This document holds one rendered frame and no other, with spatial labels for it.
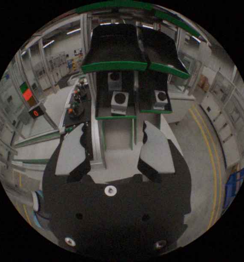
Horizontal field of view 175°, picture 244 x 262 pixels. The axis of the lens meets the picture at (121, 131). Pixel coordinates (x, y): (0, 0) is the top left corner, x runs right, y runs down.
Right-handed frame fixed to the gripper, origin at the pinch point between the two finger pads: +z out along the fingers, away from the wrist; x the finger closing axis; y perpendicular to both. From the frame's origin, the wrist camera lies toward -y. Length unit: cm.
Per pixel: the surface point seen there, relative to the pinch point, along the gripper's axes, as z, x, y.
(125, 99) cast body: 12.6, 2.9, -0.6
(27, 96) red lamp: 18, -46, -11
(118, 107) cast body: 12.3, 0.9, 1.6
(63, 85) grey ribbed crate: 190, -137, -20
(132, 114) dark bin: 15.6, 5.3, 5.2
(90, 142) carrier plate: 26.2, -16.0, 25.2
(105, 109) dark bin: 16.9, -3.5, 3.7
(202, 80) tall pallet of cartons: 480, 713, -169
